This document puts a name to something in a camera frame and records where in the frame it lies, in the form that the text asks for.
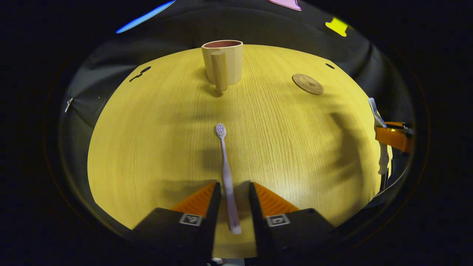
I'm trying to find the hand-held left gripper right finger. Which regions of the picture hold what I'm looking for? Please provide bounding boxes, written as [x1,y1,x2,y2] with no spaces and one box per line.
[249,181,338,260]

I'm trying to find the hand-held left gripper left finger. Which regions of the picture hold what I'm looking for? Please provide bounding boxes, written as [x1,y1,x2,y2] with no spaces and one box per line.
[133,181,222,260]

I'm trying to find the white toothpaste tube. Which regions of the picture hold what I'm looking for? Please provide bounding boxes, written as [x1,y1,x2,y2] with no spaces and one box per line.
[368,98,391,175]

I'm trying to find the pale pink toothbrush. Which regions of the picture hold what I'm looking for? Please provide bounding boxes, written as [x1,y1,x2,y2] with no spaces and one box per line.
[216,123,242,235]

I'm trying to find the round brown coaster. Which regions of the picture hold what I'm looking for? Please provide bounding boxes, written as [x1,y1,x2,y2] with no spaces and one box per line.
[292,74,324,95]

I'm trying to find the beige cup with brown inside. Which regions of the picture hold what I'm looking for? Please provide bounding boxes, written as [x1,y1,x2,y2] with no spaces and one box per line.
[201,40,244,92]

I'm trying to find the black backdrop cloth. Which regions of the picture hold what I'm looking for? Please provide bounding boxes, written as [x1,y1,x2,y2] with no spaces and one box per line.
[59,0,416,178]

